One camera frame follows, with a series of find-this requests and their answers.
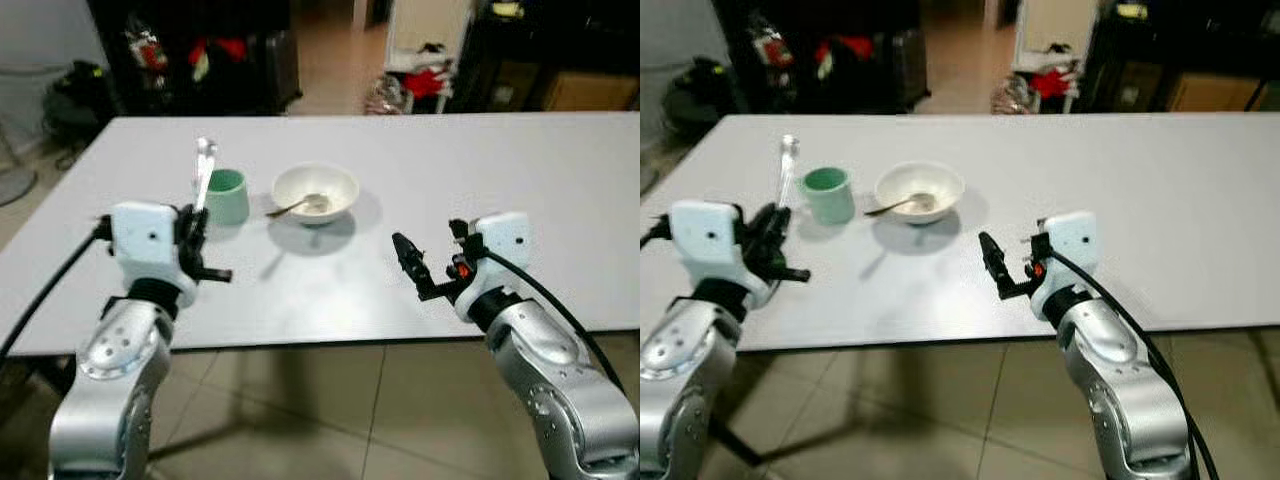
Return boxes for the black cabinet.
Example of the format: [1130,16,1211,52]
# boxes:
[1078,0,1280,113]
[448,0,641,113]

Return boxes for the metal spoon with dark handle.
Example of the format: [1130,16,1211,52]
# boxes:
[265,192,329,220]
[864,191,938,218]

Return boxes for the mint green cup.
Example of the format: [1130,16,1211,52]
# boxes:
[204,168,251,226]
[801,166,857,226]

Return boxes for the striped woven basket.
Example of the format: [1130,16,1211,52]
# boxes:
[363,74,408,116]
[991,74,1033,115]

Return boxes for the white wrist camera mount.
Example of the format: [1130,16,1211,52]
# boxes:
[668,200,771,303]
[1030,211,1100,320]
[108,201,200,307]
[455,211,532,322]

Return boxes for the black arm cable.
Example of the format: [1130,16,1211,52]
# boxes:
[640,214,674,251]
[478,248,627,399]
[0,214,114,363]
[1046,248,1222,480]

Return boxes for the brown cardboard box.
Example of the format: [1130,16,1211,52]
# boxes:
[1166,72,1263,112]
[542,71,640,112]

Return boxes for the black open shelf unit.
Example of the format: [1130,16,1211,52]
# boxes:
[87,0,303,117]
[714,0,932,114]

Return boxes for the red cloth on shelf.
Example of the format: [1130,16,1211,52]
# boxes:
[189,37,248,67]
[814,36,873,65]

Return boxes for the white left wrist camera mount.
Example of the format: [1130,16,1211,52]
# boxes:
[668,200,771,303]
[108,201,200,307]

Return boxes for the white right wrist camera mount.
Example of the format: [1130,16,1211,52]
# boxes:
[1030,211,1100,320]
[455,211,532,322]

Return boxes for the shiny silver spoon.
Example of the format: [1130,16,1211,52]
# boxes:
[777,133,802,209]
[192,136,219,213]

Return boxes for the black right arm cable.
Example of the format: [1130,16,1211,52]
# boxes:
[1046,248,1222,480]
[478,248,627,399]

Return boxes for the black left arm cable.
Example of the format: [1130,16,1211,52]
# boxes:
[0,214,114,363]
[640,214,674,251]

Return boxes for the white panel rack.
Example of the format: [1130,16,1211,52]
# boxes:
[1012,0,1093,114]
[384,0,475,114]

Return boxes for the red and black clothes pile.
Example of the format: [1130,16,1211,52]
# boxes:
[1029,43,1081,101]
[401,43,453,101]

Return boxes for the black backpack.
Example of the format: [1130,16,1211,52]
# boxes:
[44,59,117,143]
[664,56,738,138]

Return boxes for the white ceramic bowl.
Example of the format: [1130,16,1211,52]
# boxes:
[874,160,967,226]
[271,162,361,227]

